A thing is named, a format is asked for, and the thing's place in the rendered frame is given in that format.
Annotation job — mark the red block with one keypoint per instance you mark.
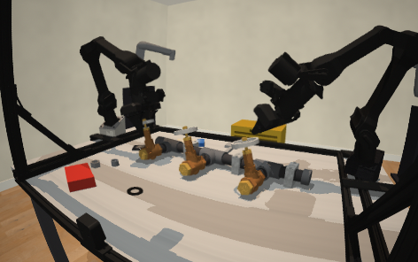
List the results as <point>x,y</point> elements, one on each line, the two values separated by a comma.
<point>79,177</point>

